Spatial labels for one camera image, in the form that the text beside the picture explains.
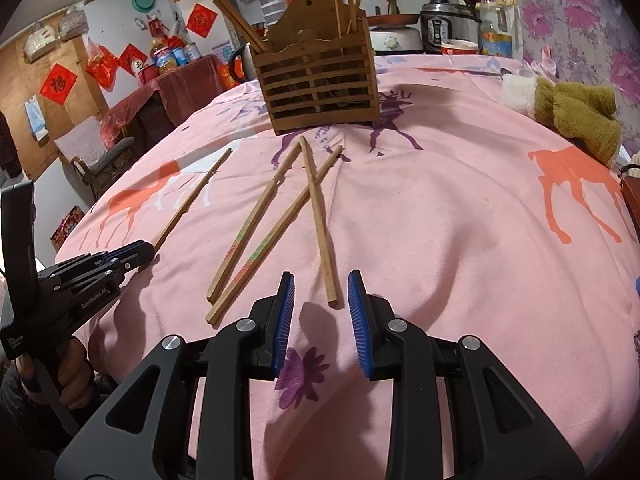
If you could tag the steel electric kettle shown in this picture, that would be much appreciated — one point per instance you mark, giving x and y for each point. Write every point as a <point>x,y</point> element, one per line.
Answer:
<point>241,65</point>

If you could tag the brown frying pan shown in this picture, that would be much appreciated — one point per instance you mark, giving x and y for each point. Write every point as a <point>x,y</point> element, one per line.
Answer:
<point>393,20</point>

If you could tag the wooden utensil holder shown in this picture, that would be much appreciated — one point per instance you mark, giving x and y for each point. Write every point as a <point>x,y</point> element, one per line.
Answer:
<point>315,67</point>

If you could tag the white electric cooker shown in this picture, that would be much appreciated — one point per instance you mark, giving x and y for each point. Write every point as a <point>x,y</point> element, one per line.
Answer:
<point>396,40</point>

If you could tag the red white bowl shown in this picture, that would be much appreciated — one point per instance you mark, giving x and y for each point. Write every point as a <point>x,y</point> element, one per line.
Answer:
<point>459,47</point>

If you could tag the white refrigerator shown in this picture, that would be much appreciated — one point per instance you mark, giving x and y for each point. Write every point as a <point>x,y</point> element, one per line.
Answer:
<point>207,27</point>

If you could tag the green printed bamboo chopstick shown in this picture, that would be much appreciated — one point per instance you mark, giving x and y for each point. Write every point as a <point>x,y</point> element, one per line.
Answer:
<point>236,285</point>

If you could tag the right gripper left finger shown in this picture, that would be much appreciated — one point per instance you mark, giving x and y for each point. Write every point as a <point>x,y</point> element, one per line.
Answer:
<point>184,411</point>

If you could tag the left hand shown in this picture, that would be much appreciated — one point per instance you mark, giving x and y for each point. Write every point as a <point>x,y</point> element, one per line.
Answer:
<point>75,374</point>

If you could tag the bamboo chopstick in bundle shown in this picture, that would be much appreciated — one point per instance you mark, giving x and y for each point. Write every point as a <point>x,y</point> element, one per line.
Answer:
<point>248,227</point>

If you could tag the red cloth covered table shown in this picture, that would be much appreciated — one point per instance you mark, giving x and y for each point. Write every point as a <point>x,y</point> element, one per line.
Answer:
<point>182,92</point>

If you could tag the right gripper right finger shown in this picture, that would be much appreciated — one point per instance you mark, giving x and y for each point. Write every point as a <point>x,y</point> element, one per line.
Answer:
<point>498,431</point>

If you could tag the clear plastic oil jug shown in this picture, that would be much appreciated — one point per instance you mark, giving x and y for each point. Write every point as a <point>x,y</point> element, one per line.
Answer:
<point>501,30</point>

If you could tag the pink animal print tablecloth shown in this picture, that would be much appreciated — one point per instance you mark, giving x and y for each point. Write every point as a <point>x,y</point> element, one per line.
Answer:
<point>468,217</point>

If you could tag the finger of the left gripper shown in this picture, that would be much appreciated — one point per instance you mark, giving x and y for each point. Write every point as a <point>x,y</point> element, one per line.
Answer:
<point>118,263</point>
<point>138,252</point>

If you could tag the dark wooden chair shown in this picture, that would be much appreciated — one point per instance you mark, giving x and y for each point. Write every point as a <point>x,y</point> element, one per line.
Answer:
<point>96,165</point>

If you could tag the silver electric pressure cooker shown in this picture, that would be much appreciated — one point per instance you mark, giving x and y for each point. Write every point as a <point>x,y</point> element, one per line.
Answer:
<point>445,20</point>

